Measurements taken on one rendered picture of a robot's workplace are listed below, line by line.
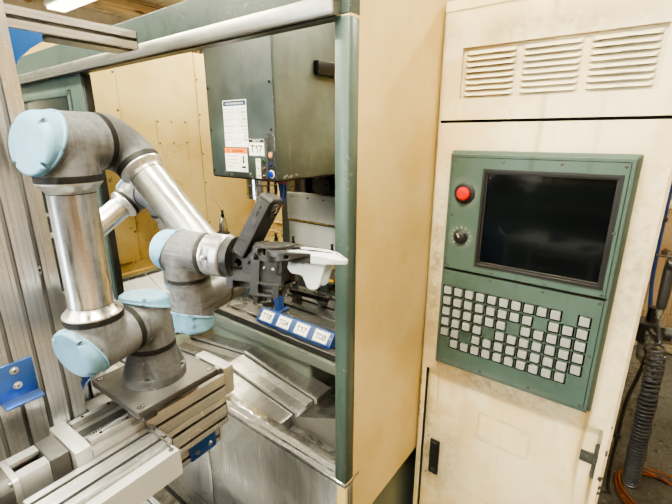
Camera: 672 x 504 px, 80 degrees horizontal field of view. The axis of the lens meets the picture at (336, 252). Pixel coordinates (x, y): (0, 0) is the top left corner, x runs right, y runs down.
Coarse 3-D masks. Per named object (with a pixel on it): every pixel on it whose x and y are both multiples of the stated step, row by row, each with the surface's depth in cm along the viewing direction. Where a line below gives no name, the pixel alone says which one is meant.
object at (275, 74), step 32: (288, 32) 162; (320, 32) 177; (224, 64) 175; (256, 64) 164; (288, 64) 165; (320, 64) 176; (224, 96) 179; (256, 96) 167; (288, 96) 168; (320, 96) 184; (256, 128) 172; (288, 128) 171; (320, 128) 187; (224, 160) 189; (288, 160) 174; (320, 160) 191
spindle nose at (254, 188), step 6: (246, 180) 203; (252, 180) 199; (258, 180) 199; (246, 186) 204; (252, 186) 200; (258, 186) 200; (264, 186) 200; (270, 186) 202; (276, 186) 206; (246, 192) 206; (252, 192) 201; (258, 192) 200; (264, 192) 201; (270, 192) 202; (276, 192) 206; (252, 198) 202
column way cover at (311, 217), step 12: (288, 192) 255; (300, 192) 254; (288, 204) 258; (300, 204) 251; (312, 204) 245; (324, 204) 240; (288, 216) 260; (300, 216) 254; (312, 216) 248; (324, 216) 242; (300, 228) 257; (312, 228) 251; (324, 228) 245; (300, 240) 259; (312, 240) 253; (324, 240) 247
